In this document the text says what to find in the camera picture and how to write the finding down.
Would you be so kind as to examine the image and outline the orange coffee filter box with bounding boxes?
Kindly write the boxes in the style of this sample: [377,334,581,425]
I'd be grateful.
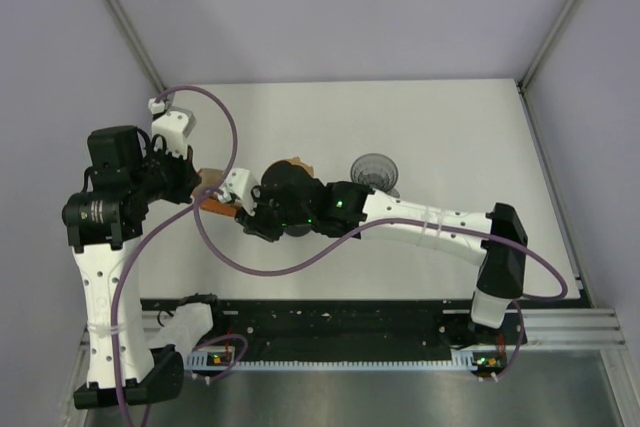
[200,197,242,218]

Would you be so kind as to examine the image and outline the grey slotted cable duct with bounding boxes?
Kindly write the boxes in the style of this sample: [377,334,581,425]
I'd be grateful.
[184,347,506,376]

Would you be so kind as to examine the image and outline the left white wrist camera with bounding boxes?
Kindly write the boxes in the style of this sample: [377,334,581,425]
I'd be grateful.
[148,97,196,158]

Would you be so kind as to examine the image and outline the aluminium frame rail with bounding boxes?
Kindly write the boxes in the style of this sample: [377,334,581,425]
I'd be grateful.
[79,309,627,348]

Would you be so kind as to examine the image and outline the brown paper coffee filters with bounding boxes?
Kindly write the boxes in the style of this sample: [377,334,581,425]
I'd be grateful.
[194,168,224,195]

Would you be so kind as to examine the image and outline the glass carafe with red rim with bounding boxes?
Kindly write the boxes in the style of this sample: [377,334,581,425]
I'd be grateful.
[284,224,312,237]

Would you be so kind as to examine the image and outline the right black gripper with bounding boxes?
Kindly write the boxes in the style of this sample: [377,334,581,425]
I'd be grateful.
[237,185,314,242]

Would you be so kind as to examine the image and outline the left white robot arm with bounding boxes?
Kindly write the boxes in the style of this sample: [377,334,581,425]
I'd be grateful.
[62,125,227,409]

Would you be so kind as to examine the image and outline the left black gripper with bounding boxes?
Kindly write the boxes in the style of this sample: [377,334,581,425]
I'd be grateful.
[129,138,200,204]

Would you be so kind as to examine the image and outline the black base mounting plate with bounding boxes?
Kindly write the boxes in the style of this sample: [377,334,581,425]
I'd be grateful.
[142,296,526,363]

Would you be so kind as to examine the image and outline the grey smoked plastic dripper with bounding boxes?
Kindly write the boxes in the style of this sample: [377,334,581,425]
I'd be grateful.
[350,153,400,198]

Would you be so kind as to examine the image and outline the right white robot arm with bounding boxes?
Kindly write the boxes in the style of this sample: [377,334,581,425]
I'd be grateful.
[224,160,528,343]

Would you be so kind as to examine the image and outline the single brown paper filter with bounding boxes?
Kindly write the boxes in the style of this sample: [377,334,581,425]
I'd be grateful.
[282,157,315,179]

